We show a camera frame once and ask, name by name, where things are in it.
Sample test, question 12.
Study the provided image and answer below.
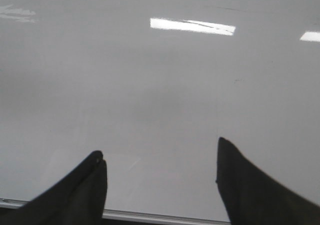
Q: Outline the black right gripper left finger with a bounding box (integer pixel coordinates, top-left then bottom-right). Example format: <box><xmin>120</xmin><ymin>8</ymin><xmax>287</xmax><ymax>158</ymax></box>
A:
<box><xmin>0</xmin><ymin>150</ymin><xmax>108</xmax><ymax>225</ymax></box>

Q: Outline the white whiteboard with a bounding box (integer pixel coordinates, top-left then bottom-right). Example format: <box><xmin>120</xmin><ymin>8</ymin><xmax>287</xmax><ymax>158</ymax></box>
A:
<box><xmin>0</xmin><ymin>0</ymin><xmax>320</xmax><ymax>221</ymax></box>

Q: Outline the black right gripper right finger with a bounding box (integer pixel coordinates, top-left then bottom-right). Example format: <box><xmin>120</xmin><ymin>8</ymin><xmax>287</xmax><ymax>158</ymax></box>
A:
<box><xmin>215</xmin><ymin>137</ymin><xmax>320</xmax><ymax>225</ymax></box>

